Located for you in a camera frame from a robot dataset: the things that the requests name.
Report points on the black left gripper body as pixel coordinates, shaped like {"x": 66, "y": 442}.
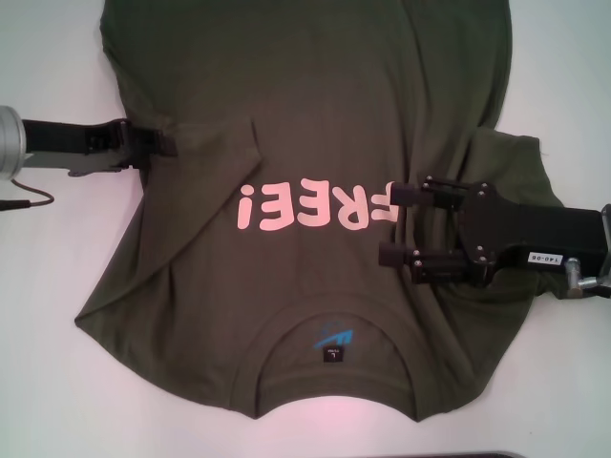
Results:
{"x": 71, "y": 145}

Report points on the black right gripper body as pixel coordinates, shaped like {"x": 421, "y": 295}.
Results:
{"x": 534, "y": 238}

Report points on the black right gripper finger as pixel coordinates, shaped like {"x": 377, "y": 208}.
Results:
{"x": 439, "y": 267}
{"x": 434, "y": 193}

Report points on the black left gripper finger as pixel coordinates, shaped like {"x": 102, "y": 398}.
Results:
{"x": 157, "y": 142}
{"x": 133, "y": 166}

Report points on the dark green printed T-shirt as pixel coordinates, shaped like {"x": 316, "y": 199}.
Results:
{"x": 334, "y": 95}

